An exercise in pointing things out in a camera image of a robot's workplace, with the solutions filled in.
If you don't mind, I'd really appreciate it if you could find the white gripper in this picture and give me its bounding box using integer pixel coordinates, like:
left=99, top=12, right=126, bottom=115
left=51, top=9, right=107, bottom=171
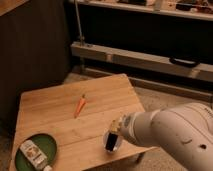
left=106, top=117, right=124, bottom=150

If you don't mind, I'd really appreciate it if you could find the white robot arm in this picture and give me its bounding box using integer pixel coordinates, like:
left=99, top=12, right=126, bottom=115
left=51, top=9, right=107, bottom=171
left=104, top=103, right=213, bottom=171

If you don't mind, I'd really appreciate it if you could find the wooden table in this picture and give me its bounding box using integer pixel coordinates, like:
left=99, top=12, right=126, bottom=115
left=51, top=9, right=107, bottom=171
left=8, top=73, right=158, bottom=171

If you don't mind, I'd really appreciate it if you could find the orange toy carrot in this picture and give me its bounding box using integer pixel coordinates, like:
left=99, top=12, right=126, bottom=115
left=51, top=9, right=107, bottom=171
left=74, top=94, right=86, bottom=118

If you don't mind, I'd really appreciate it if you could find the green round plate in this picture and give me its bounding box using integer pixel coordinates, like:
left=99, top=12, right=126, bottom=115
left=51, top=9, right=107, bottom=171
left=15, top=133, right=57, bottom=171

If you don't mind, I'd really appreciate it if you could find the white labelled bottle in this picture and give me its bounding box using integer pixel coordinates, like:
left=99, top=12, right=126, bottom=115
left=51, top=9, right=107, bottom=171
left=20, top=140, right=52, bottom=171

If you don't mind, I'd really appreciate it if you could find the grey metal shelf beam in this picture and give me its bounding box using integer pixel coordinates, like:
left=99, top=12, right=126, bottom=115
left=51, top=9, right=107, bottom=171
left=71, top=42, right=213, bottom=82

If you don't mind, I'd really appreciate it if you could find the black handle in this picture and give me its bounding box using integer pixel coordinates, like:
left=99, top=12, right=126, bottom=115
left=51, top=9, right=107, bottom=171
left=169, top=58, right=200, bottom=68

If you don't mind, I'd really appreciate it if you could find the metal shelf post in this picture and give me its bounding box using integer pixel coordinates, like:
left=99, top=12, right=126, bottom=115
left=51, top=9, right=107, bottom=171
left=74, top=0, right=85, bottom=46

